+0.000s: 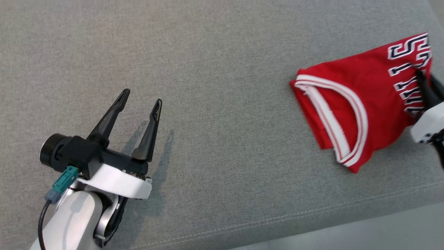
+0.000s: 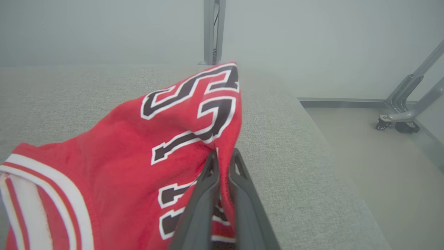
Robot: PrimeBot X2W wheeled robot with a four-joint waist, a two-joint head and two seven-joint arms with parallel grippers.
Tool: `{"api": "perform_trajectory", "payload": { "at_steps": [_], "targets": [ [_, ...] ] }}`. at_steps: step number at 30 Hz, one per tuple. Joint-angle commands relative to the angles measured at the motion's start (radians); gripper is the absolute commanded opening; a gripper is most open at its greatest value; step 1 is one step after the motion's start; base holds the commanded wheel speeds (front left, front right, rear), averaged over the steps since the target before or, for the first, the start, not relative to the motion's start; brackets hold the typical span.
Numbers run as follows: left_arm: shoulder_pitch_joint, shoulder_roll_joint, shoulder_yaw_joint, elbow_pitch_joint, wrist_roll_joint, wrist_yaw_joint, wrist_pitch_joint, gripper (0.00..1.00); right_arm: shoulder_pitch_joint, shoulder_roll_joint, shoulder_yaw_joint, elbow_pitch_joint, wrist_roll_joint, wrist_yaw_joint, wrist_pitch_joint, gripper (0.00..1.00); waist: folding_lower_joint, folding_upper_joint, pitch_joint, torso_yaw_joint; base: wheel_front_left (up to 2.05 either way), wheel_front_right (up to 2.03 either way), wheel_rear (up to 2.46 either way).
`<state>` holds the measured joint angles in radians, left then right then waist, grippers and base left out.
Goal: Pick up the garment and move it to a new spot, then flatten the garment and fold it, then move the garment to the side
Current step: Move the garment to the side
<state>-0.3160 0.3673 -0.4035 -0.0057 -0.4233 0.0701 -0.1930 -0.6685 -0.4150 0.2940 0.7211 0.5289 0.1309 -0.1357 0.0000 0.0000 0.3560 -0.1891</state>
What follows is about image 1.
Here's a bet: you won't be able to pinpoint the red basketball jersey white sleeves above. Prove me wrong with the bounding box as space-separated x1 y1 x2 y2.
290 32 434 173

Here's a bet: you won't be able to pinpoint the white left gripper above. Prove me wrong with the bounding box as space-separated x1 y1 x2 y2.
75 89 162 200

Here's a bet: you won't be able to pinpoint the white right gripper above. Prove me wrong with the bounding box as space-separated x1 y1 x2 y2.
410 69 444 144

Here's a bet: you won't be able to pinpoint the black cable teal plug left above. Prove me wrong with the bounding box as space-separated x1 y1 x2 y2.
37 166 80 250

